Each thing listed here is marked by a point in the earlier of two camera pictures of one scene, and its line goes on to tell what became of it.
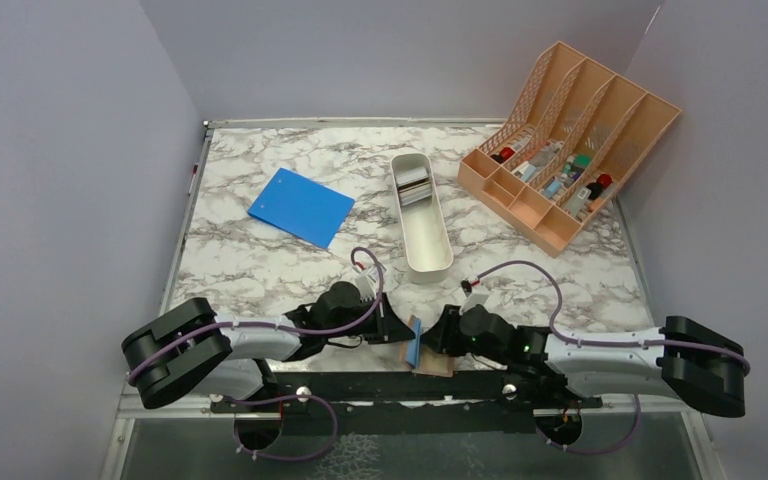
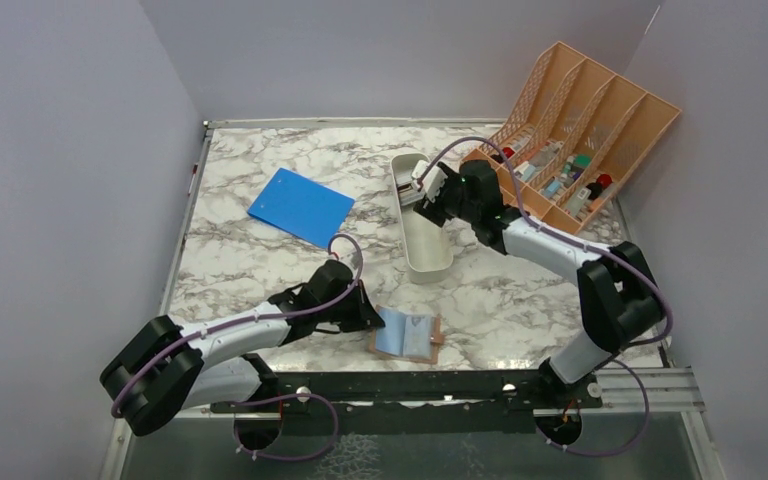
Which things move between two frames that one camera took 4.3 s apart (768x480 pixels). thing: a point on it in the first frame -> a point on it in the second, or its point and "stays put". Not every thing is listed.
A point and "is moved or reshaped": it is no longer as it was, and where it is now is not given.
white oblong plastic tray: (421, 216) stays put
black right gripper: (442, 336) -> (432, 208)
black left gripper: (388, 327) -> (366, 316)
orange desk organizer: (565, 140) stays put
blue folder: (303, 207) stays put
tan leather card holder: (431, 362) is moved or reshaped
